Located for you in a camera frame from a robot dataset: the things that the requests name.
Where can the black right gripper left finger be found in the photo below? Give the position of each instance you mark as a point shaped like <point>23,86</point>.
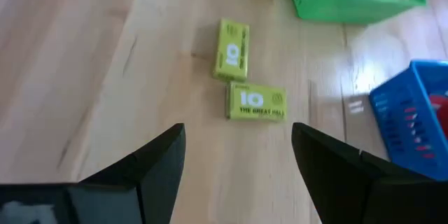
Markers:
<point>154,182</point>

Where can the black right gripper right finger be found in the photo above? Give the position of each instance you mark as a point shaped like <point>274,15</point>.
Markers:
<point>343,189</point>

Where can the red tape roll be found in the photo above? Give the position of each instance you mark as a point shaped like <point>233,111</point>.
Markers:
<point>441,112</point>

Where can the blue plastic basket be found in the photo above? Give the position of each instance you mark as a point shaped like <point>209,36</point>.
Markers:
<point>395,119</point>

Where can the yellow-green staple box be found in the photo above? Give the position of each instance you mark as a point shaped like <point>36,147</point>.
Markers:
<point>231,52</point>
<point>257,101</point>

